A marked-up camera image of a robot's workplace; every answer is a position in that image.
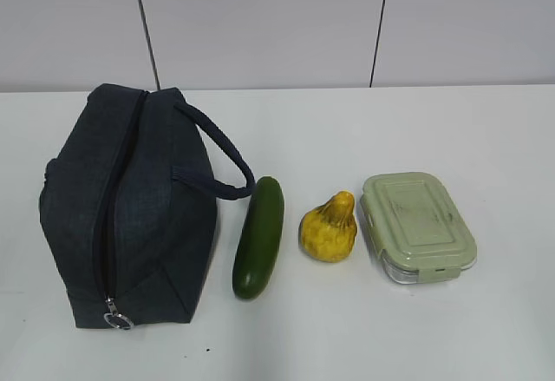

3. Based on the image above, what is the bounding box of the green lid glass food container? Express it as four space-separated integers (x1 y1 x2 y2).
360 172 478 285

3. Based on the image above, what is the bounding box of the silver zipper pull ring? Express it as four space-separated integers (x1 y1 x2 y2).
102 296 133 331

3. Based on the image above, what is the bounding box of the green cucumber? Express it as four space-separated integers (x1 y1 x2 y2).
232 176 284 300

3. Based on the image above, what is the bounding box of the yellow squash toy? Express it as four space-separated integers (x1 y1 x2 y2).
300 191 357 263

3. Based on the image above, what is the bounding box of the dark blue insulated lunch bag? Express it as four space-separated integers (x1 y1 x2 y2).
39 83 255 330

